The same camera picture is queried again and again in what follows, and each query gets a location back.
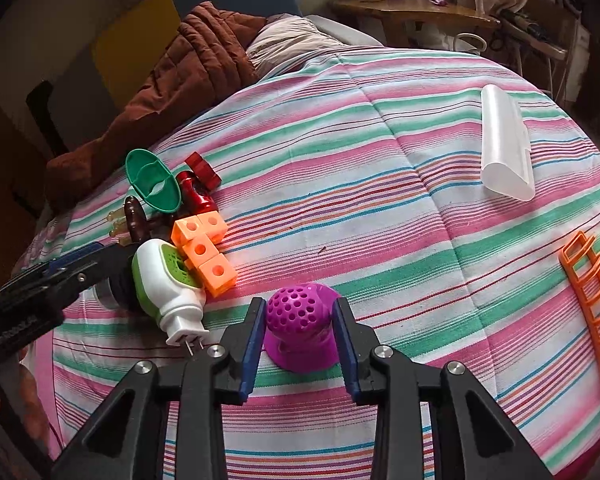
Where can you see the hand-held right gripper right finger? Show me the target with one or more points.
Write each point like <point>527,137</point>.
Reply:
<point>344,355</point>

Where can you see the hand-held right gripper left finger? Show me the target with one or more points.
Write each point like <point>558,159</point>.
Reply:
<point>252,355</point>

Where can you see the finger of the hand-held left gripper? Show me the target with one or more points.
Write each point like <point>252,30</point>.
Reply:
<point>100,270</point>
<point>70,259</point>

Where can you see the black round metal-rimmed object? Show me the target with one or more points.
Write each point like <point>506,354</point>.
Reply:
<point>120,290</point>

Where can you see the brown toy figure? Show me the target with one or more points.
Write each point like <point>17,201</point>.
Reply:
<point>137,220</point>

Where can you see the purple perforated rubber toy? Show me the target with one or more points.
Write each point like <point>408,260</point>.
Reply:
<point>300,310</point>

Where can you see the green plastic funnel-shaped piece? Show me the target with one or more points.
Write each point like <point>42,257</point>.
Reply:
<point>147,175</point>

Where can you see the green and white plug-in device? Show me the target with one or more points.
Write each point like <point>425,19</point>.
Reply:
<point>155,285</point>

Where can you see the orange linked cube blocks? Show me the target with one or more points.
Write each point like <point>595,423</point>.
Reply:
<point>200,250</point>

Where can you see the shiny red capsule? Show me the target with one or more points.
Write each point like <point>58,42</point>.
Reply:
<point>195,200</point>

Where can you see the red wooden block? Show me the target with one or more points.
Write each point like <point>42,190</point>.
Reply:
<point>205,172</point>

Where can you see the striped bed sheet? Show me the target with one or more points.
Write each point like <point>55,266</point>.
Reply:
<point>355,160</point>

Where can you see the brown quilt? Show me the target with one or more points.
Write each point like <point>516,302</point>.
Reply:
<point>180,85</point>

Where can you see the yellow panel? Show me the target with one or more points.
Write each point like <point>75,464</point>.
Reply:
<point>135,45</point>

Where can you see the orange plastic rack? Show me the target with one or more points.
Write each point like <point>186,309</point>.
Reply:
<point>582,305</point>

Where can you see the translucent white plastic container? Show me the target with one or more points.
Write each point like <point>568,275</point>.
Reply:
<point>505,150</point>

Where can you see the beige pillow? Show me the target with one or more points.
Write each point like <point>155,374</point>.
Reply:
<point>290,40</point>

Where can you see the wooden bedside table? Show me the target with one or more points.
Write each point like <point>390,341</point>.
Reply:
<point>410,10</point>

